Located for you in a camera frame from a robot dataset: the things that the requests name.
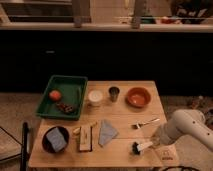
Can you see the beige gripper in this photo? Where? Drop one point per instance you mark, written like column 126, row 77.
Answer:
column 156, row 139

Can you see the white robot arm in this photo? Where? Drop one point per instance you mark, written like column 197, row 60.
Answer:
column 184, row 122

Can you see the red bowl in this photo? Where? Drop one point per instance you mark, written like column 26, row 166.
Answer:
column 138, row 97

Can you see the black bowl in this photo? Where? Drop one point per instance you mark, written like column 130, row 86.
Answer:
column 47, row 145

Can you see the metal fork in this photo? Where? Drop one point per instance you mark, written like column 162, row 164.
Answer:
column 139, row 125

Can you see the folded blue cloth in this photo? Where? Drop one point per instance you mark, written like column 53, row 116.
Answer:
column 107, row 133

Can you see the metal cup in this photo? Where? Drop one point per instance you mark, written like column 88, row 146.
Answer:
column 114, row 93

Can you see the wooden block with dark base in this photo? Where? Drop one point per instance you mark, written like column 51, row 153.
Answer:
column 85, row 139

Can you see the white round container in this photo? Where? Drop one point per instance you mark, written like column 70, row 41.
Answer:
column 95, row 97

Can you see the small yellow wooden piece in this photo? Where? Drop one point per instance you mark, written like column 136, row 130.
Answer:
column 77, row 130

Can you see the green plastic tray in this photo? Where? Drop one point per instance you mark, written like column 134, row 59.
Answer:
column 72, row 89

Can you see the blue sponge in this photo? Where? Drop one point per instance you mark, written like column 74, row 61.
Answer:
column 56, row 138

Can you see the orange fruit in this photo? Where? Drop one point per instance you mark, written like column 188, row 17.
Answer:
column 55, row 95

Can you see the black chair frame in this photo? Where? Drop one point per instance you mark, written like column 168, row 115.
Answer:
column 22, row 153

